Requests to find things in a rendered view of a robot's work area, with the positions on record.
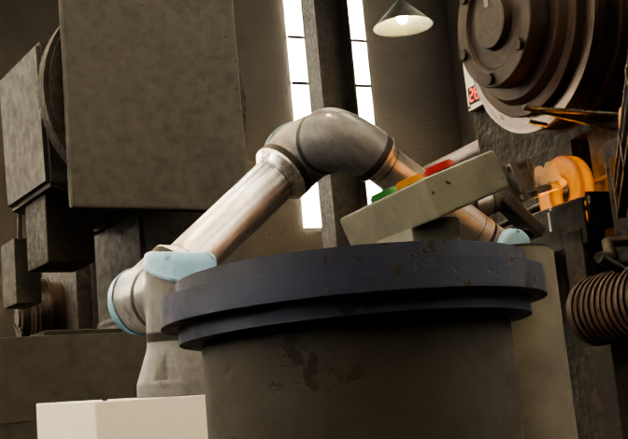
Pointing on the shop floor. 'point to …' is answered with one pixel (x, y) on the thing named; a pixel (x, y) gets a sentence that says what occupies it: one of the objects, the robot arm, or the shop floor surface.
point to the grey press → (119, 129)
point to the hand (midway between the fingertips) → (563, 184)
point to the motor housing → (604, 347)
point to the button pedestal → (426, 205)
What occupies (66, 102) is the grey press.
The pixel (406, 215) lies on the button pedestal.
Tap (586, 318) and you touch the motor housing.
